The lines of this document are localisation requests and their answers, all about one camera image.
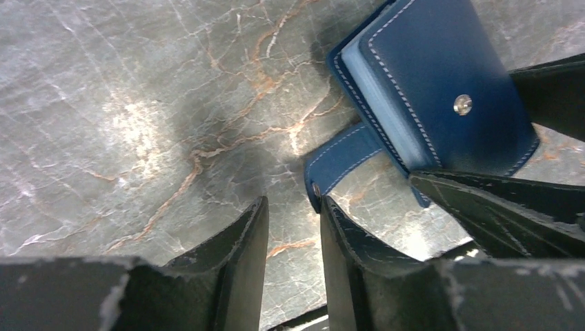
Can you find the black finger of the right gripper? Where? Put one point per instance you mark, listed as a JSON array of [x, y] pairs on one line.
[[510, 218], [553, 94]]

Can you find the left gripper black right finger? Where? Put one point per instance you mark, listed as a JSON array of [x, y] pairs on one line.
[[372, 286]]

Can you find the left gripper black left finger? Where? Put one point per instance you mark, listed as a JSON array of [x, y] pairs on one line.
[[217, 285]]

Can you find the blue card holder wallet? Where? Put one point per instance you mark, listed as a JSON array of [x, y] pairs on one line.
[[431, 93]]

